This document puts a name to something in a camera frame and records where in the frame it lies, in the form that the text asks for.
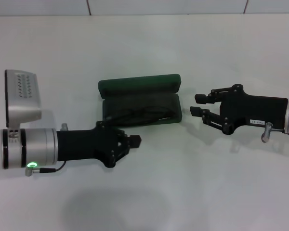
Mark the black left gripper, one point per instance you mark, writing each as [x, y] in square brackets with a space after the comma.
[86, 145]

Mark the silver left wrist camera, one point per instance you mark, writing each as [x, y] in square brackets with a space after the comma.
[21, 108]

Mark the green glasses case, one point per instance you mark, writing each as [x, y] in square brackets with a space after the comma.
[139, 83]

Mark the black round-lens glasses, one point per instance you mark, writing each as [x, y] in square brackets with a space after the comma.
[145, 111]

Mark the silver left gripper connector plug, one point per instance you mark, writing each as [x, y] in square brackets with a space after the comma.
[65, 127]

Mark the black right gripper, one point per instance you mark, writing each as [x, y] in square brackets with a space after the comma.
[255, 109]

